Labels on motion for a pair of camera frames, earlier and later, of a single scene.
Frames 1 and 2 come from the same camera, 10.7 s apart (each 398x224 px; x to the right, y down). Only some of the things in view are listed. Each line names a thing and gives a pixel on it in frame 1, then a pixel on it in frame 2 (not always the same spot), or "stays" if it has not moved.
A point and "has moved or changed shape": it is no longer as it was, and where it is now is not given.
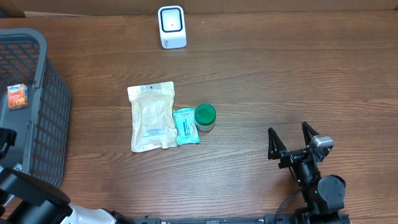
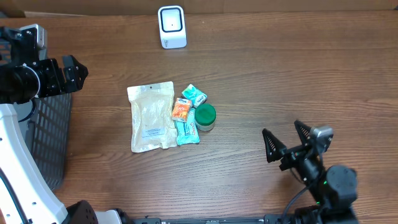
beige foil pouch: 153,116 stays
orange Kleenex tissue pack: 17,96 has moved or changed shape
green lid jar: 205,115 stays
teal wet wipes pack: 186,126 stays
